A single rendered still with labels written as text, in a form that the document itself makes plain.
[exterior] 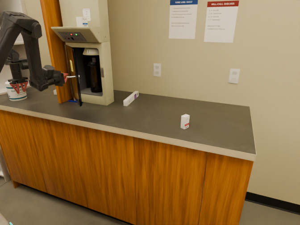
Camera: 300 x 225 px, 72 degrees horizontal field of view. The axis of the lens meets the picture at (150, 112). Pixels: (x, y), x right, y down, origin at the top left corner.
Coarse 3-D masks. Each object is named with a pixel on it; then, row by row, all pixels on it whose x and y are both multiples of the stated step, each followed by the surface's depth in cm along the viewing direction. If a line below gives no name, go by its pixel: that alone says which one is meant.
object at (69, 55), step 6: (66, 48) 151; (72, 48) 129; (72, 54) 132; (72, 60) 136; (72, 66) 141; (72, 72) 146; (72, 78) 151; (72, 84) 157; (78, 84) 138; (72, 90) 164; (78, 90) 139; (78, 96) 143; (78, 102) 148
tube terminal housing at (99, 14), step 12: (60, 0) 143; (72, 0) 140; (84, 0) 136; (96, 0) 133; (72, 12) 143; (96, 12) 136; (72, 24) 146; (96, 24) 139; (108, 24) 148; (108, 36) 150; (108, 48) 152; (108, 60) 154; (108, 72) 157; (108, 84) 159; (84, 96) 166; (96, 96) 162; (108, 96) 162
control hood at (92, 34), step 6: (54, 30) 142; (60, 30) 140; (66, 30) 138; (72, 30) 136; (78, 30) 134; (84, 30) 133; (90, 30) 131; (96, 30) 136; (60, 36) 146; (84, 36) 139; (90, 36) 137; (96, 36) 137
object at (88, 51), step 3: (84, 48) 156; (87, 48) 152; (90, 48) 152; (93, 48) 152; (96, 48) 153; (84, 51) 154; (87, 51) 152; (90, 51) 152; (93, 51) 152; (96, 51) 152; (84, 54) 154; (87, 54) 152; (90, 54) 152; (93, 54) 152; (96, 54) 152
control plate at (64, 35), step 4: (60, 32) 142; (64, 32) 140; (68, 32) 139; (72, 32) 138; (76, 32) 137; (64, 36) 145; (68, 36) 143; (72, 36) 142; (76, 36) 141; (80, 36) 140; (68, 40) 148; (72, 40) 147; (76, 40) 145; (80, 40) 144; (84, 40) 143
